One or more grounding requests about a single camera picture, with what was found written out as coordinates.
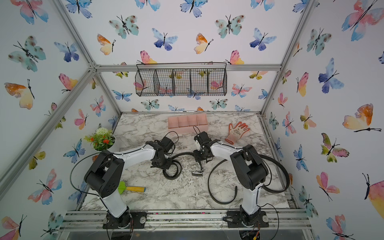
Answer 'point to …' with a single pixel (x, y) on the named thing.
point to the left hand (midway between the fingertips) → (168, 165)
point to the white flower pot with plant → (102, 140)
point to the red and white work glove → (235, 133)
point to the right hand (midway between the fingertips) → (199, 155)
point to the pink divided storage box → (196, 123)
